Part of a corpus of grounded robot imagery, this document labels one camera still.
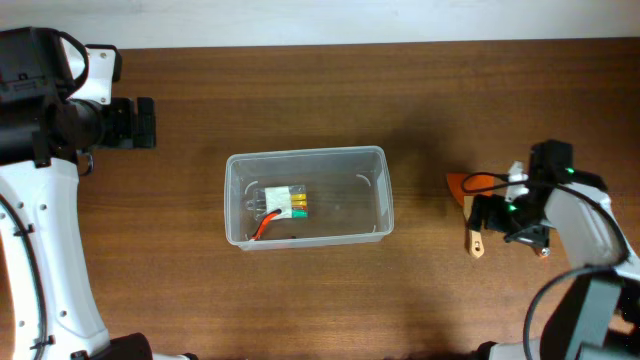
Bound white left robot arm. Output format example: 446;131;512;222
1;27;156;359

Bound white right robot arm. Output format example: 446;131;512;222
459;140;639;360

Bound orange scraper with wooden handle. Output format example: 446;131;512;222
446;173;494;259

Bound red-handled pliers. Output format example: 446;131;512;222
249;209;282;241

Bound clear plastic container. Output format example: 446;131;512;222
224;146;394;251

